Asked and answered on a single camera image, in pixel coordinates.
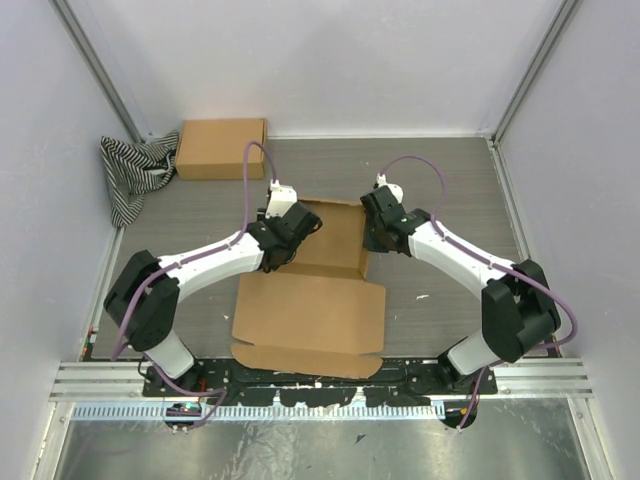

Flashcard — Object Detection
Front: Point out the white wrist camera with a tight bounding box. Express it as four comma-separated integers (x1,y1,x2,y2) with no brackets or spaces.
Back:
265,180,298,218
374,172,404,204

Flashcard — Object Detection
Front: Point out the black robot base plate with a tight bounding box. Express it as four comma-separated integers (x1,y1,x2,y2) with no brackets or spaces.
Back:
175,357,498,408

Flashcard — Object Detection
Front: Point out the slotted aluminium cable duct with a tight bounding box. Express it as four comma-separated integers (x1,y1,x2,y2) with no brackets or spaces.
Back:
70,400,445,421

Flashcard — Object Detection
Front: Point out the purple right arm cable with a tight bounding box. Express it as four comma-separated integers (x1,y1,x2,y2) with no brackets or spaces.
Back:
377,155,577,431

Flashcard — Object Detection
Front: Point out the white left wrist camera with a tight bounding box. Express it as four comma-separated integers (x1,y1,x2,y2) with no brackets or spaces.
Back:
265,180,298,218

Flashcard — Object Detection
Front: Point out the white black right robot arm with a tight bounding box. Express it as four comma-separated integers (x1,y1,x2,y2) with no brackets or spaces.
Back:
360,184,560,395

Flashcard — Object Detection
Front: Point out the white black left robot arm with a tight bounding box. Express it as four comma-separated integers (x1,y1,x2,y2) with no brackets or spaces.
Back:
103,201,323,397

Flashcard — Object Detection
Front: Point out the aluminium front frame rail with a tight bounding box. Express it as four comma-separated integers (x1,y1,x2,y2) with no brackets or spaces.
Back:
50,357,593,400

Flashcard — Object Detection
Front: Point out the closed brown cardboard box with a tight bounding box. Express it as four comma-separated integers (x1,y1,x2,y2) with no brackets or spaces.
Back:
176,118,267,181

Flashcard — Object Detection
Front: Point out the striped black white cloth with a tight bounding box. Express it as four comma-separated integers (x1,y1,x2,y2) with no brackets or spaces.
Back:
99,131,180,228

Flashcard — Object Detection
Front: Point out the brown cardboard box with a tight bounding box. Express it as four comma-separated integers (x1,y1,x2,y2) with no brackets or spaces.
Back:
231,200,386,379
176,118,267,181

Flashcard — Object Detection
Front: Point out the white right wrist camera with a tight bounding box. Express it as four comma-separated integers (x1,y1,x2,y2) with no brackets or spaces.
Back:
374,172,404,204

